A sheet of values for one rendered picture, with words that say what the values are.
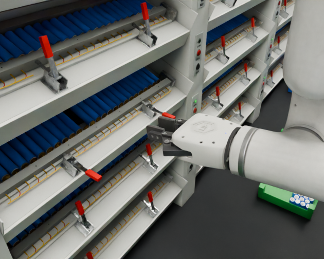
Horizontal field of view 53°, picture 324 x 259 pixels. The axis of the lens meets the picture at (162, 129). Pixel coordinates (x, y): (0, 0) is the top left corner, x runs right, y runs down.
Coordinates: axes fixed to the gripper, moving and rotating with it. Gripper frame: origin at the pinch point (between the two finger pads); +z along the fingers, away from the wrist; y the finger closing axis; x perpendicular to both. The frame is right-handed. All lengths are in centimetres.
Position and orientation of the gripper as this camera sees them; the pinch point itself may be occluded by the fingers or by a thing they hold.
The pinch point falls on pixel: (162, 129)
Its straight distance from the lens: 63.2
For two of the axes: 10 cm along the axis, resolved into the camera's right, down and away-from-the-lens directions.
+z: -8.1, -2.1, 5.4
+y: -5.7, 4.7, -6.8
